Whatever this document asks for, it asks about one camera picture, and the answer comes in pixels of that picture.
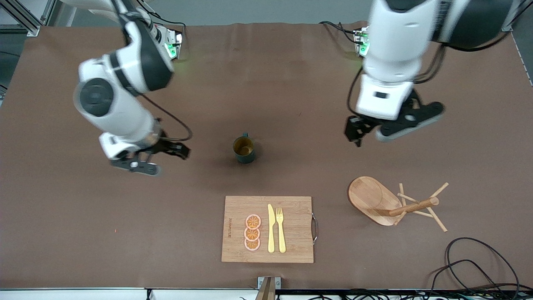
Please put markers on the orange slice toy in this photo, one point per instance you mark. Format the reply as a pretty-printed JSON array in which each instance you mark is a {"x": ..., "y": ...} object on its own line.
[
  {"x": 252, "y": 246},
  {"x": 253, "y": 221},
  {"x": 252, "y": 234}
]

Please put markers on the yellow plastic knife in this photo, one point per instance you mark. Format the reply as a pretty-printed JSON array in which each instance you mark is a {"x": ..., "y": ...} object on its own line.
[{"x": 271, "y": 233}]

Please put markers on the bamboo cutting board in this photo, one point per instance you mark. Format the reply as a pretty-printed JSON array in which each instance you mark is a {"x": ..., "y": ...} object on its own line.
[{"x": 295, "y": 233}]

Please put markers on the wooden mug tree stand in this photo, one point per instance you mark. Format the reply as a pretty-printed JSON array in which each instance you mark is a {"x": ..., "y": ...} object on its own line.
[{"x": 366, "y": 196}]

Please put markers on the yellow plastic fork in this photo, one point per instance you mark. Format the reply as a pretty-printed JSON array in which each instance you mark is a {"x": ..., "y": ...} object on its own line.
[{"x": 281, "y": 237}]

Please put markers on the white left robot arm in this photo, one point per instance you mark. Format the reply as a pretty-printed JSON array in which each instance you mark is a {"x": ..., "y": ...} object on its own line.
[{"x": 391, "y": 41}]

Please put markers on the dark green ribbed mug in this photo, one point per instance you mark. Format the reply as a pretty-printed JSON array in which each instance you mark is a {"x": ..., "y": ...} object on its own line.
[{"x": 245, "y": 157}]

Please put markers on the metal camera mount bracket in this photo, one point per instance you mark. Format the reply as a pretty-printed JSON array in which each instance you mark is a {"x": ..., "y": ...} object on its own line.
[{"x": 268, "y": 287}]

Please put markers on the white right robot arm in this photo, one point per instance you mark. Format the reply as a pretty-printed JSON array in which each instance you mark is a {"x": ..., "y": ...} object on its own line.
[{"x": 125, "y": 71}]

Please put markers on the aluminium frame post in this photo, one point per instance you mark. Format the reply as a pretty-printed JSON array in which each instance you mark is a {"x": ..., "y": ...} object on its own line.
[
  {"x": 509, "y": 23},
  {"x": 29, "y": 27}
]

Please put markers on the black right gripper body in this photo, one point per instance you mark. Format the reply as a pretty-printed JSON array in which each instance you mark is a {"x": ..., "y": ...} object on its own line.
[{"x": 163, "y": 146}]

